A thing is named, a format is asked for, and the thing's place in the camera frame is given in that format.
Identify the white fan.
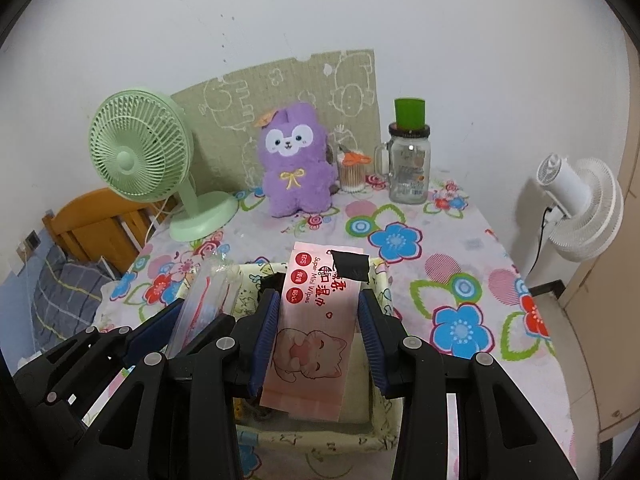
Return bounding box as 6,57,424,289
535,153,626,263

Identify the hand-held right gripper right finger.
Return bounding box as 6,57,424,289
358,289,567,480

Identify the orange wooden chair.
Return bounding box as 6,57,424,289
42,187,177,277

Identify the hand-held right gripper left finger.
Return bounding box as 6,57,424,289
95,289,282,480

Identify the white fan cable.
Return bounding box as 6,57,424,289
144,195,177,247

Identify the clear plastic packet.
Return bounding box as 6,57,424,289
166,254,242,358

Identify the glass jar mug green lid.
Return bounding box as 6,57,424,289
374,97,433,205

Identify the green cartoon foam board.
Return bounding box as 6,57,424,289
169,48,384,197

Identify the green desk fan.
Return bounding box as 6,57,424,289
88,89,239,244

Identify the cotton swab container orange lid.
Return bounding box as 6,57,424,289
335,144,374,195

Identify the black fan cable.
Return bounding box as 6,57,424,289
526,204,552,287

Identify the blue plaid bedding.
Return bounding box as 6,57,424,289
0,244,117,362

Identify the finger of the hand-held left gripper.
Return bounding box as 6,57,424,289
15,299,187,446

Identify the purple plush toy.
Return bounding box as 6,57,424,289
257,102,339,219

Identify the pink wet wipes packet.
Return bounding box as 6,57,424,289
259,241,372,424

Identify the yellow cartoon fabric storage basket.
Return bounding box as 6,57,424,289
174,259,407,457

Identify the floral tablecloth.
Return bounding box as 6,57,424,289
91,179,577,480

